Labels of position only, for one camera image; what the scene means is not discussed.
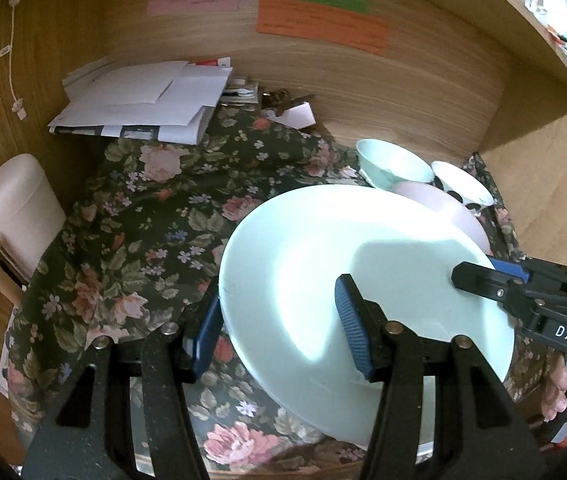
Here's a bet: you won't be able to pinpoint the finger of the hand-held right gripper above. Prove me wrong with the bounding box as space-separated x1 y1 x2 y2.
451 261 547 322
488 254 567 287

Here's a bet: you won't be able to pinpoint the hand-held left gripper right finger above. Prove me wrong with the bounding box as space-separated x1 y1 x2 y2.
335 273 550 480

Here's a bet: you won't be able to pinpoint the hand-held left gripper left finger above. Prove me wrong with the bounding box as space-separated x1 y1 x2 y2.
22 280 224 480

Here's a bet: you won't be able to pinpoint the mint green plate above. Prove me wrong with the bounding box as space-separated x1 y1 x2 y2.
218 185 517 448

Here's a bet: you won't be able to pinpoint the pink bowl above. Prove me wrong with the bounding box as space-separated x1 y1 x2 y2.
388 180 491 256

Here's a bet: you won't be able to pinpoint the white bowl with black spots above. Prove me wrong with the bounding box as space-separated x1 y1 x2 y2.
431 160 495 212

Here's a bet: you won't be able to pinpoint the dark floral tablecloth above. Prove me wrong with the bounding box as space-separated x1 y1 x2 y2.
0 105 564 476

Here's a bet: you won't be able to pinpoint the mint green bowl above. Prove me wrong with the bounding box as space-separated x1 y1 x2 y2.
355 138 435 189

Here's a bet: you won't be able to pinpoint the white folded card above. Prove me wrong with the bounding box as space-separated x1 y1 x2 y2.
278 101 317 131

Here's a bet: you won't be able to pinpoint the stack of white papers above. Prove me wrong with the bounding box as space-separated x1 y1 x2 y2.
47 57 234 145

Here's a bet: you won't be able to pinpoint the stack of small booklets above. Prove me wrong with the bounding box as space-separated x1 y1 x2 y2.
220 77 262 107

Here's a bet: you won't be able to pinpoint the wooden shelf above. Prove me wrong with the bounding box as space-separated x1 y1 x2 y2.
456 0 567 107

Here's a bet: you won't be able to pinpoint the orange paper note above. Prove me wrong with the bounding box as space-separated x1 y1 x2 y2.
256 0 390 56

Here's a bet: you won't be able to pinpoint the pink jug with handle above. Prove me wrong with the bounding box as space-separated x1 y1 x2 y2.
0 154 67 306

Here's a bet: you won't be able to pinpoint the white cable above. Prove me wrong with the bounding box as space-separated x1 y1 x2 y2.
0 0 28 121

